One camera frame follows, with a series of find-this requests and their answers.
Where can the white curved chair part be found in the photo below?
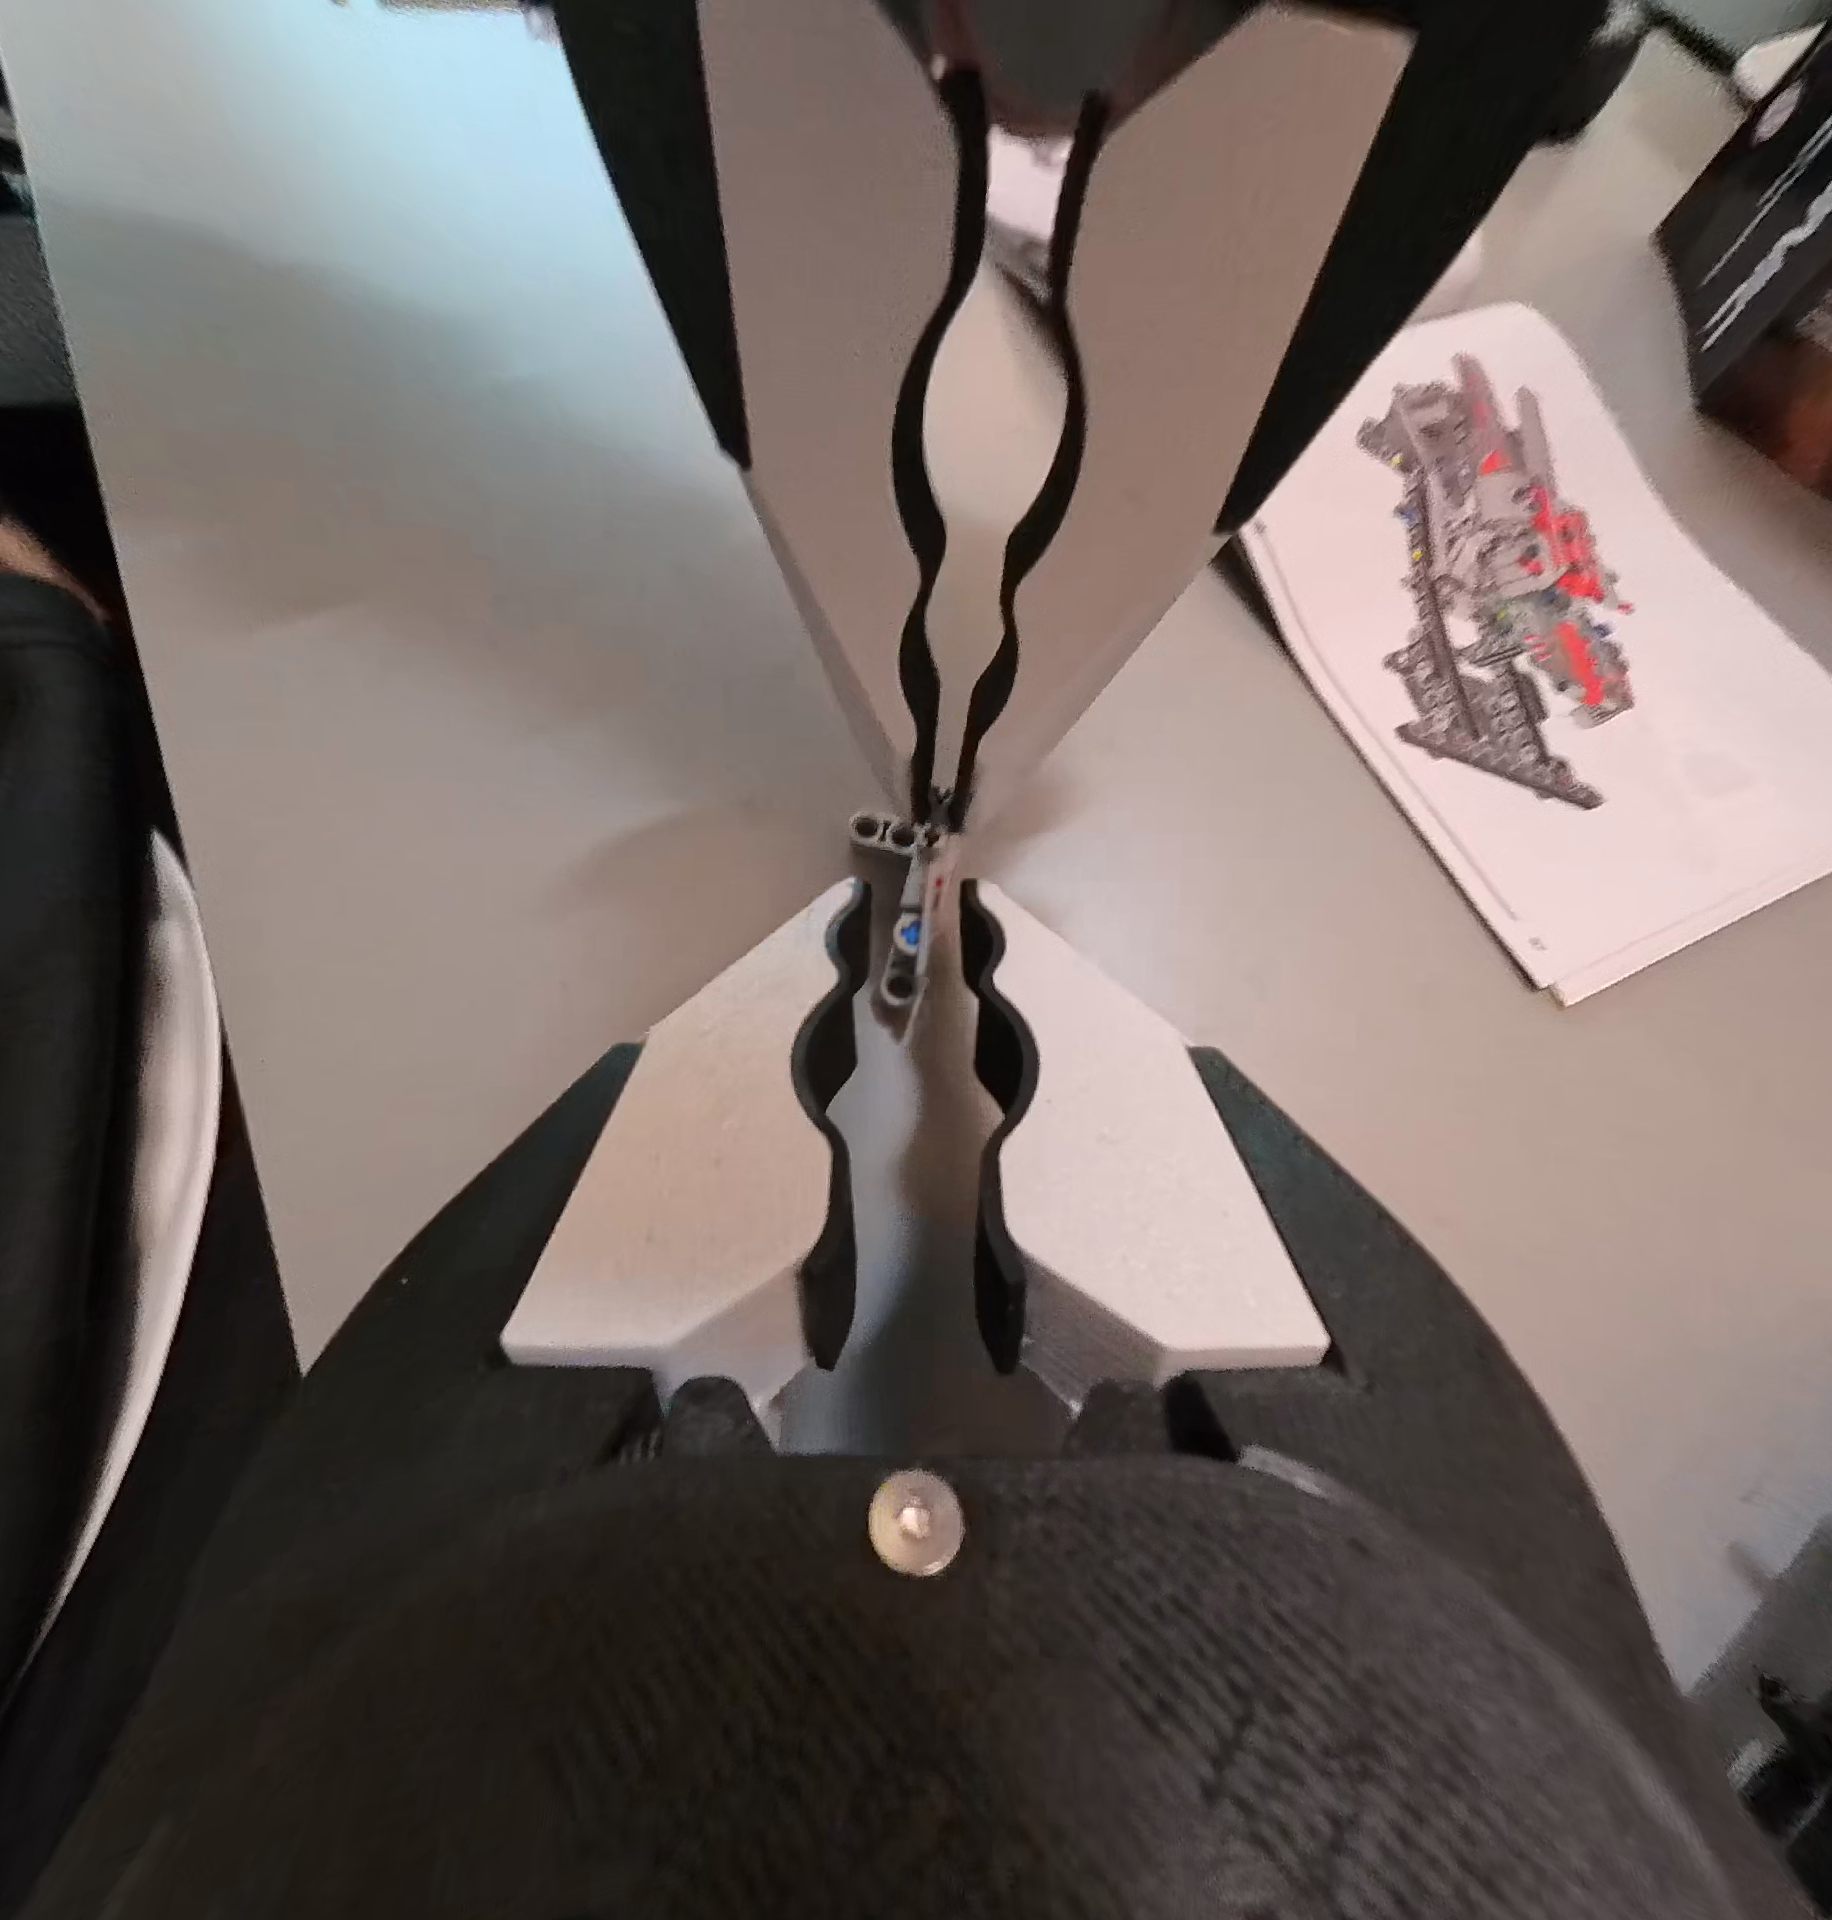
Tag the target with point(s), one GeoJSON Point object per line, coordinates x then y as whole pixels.
{"type": "Point", "coordinates": [165, 1125]}

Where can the dark object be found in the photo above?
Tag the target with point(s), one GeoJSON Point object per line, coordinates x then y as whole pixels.
{"type": "Point", "coordinates": [1808, 1726]}

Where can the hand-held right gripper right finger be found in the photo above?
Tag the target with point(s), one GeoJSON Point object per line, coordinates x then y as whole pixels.
{"type": "Point", "coordinates": [1156, 1201]}

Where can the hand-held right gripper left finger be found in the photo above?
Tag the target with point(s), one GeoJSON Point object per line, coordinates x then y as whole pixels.
{"type": "Point", "coordinates": [675, 1201]}

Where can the grey toy brick beam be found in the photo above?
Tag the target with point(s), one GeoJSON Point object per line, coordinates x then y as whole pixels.
{"type": "Point", "coordinates": [900, 961]}

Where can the toy brick instruction booklet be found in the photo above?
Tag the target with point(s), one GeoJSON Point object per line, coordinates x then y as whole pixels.
{"type": "Point", "coordinates": [1696, 750]}

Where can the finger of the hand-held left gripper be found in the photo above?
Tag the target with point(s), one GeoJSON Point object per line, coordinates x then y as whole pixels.
{"type": "Point", "coordinates": [1215, 256]}
{"type": "Point", "coordinates": [810, 256]}

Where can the black toy box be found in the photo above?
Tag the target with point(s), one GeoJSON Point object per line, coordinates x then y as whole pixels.
{"type": "Point", "coordinates": [1800, 226]}

